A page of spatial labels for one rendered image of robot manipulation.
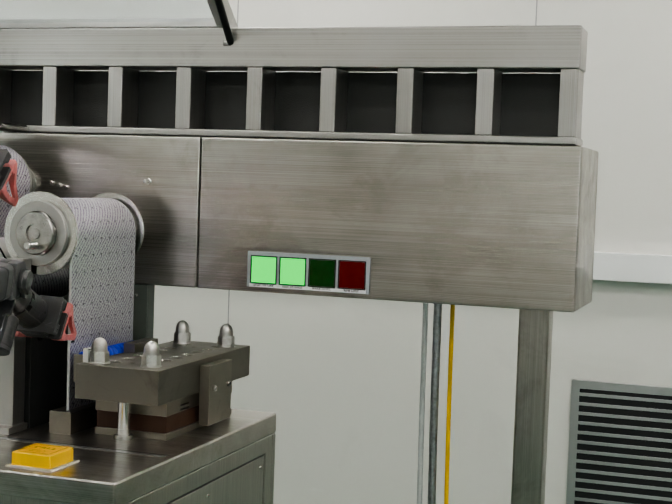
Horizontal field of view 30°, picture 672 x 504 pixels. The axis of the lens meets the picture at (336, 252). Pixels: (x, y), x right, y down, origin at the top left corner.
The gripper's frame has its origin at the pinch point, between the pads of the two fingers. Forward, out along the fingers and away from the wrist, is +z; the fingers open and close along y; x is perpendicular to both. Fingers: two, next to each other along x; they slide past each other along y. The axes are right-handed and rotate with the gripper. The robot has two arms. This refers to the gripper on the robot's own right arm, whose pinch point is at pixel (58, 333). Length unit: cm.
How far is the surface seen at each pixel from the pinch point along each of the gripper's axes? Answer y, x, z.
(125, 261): -0.7, 21.3, 16.0
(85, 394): 5.8, -8.9, 4.9
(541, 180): 76, 45, 19
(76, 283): -0.4, 10.2, 1.5
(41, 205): -6.0, 20.7, -7.6
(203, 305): -100, 104, 248
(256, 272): 21.3, 25.9, 27.3
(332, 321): -45, 103, 250
